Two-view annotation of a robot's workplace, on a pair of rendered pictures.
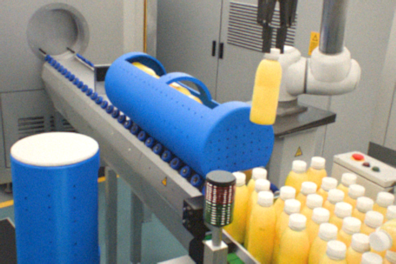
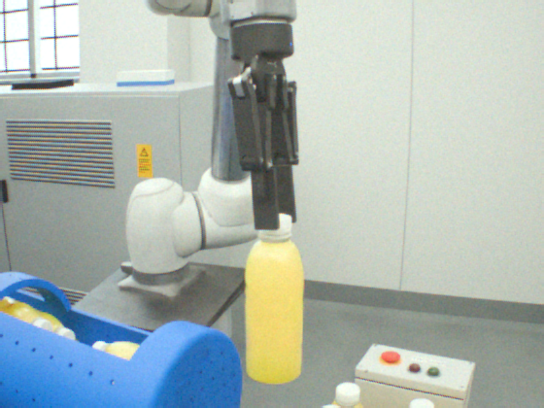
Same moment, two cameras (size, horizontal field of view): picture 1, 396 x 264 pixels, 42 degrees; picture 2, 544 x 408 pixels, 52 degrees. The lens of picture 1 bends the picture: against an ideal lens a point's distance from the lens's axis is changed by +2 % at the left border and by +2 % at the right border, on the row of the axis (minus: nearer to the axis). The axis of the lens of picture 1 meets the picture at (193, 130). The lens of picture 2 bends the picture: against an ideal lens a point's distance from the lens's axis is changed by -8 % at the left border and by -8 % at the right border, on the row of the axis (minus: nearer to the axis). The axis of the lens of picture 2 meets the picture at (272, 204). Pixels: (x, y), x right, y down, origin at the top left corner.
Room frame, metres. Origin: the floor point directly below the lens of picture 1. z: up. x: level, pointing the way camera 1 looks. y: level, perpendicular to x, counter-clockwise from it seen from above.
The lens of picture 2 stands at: (0.81, 0.17, 1.65)
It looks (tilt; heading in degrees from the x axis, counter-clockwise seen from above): 16 degrees down; 327
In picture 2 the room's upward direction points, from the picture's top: straight up
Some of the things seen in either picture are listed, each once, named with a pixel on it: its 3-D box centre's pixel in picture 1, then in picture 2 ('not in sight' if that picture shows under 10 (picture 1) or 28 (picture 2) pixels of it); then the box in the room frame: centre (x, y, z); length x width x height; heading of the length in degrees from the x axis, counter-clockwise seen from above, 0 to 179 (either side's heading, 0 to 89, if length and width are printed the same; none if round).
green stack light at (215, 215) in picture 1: (218, 208); not in sight; (0.95, -0.06, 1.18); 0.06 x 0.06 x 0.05
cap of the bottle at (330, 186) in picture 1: (329, 183); not in sight; (1.29, -0.38, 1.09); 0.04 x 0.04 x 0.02
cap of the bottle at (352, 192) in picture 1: (356, 191); not in sight; (1.25, -0.45, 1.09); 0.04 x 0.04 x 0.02
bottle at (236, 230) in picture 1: (235, 210); not in sight; (1.29, -0.13, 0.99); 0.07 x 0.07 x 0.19
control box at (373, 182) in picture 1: (368, 180); (414, 388); (1.43, -0.54, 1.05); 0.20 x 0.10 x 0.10; 30
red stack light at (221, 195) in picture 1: (220, 189); not in sight; (0.95, -0.06, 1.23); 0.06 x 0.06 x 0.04
